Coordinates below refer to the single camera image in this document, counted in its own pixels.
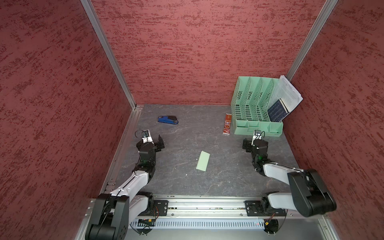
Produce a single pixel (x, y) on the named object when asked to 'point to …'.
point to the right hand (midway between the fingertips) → (252, 140)
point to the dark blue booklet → (278, 111)
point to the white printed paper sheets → (286, 91)
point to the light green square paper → (203, 161)
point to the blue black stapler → (168, 119)
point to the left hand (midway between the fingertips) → (152, 139)
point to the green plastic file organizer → (250, 100)
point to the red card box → (227, 125)
